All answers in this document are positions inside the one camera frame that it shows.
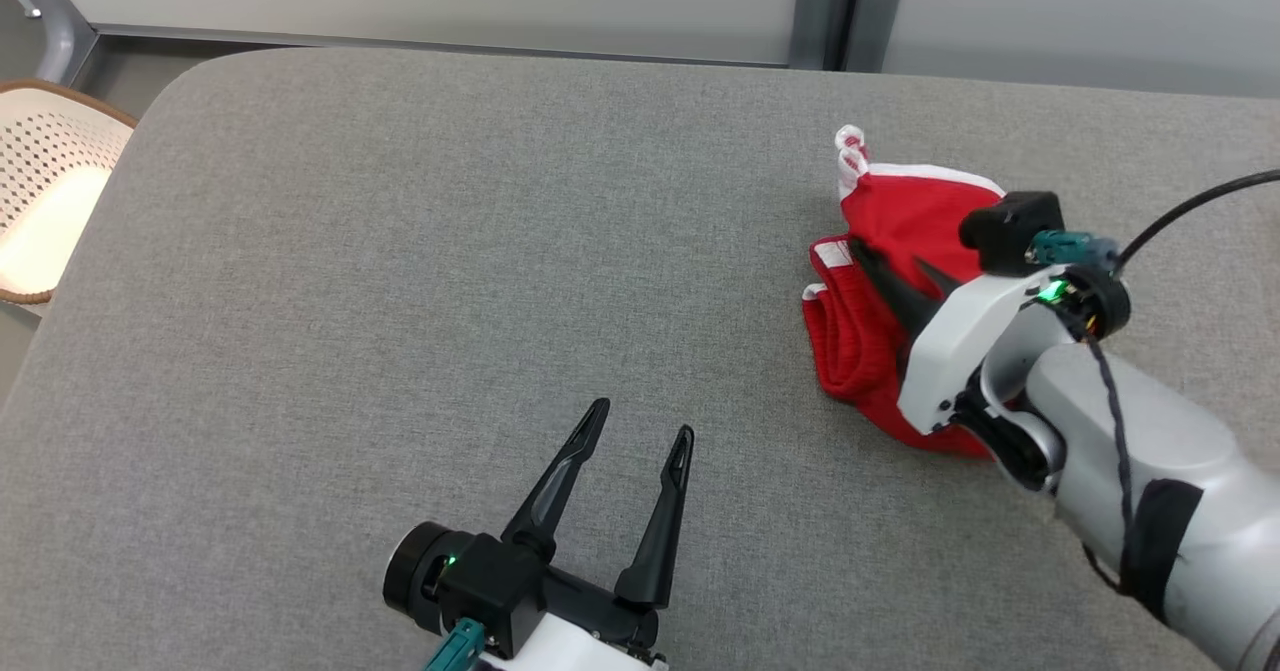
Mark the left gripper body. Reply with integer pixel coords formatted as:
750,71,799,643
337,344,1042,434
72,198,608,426
480,565,670,671

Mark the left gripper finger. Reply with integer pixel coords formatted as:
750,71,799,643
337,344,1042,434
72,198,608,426
613,425,695,611
500,398,611,563

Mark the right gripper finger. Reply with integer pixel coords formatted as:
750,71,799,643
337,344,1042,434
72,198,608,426
849,238,947,338
914,255,967,295

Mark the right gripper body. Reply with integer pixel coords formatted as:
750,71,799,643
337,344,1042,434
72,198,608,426
896,265,1072,437

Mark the red and white jersey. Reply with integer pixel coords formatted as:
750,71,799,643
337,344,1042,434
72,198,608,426
802,126,1011,457

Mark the white perforated laundry basket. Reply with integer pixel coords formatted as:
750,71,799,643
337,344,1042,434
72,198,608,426
0,79,138,307

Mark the teal right cable connector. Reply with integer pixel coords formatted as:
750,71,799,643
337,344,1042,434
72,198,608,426
1030,231,1121,270

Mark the teal cable connector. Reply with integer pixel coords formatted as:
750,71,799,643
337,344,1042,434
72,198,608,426
1030,231,1121,270
425,619,488,671

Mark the teal left cable connector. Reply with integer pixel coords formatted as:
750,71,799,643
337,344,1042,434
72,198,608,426
425,619,488,671

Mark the thin braided arm cable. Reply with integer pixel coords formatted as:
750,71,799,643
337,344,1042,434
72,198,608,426
1050,301,1141,592

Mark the black right camera cable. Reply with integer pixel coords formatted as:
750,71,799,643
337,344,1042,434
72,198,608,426
1115,169,1280,272

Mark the grey partition post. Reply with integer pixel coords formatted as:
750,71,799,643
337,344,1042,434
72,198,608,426
790,0,838,70
845,0,903,74

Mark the grey metal frame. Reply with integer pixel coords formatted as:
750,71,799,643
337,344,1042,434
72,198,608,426
0,0,101,84

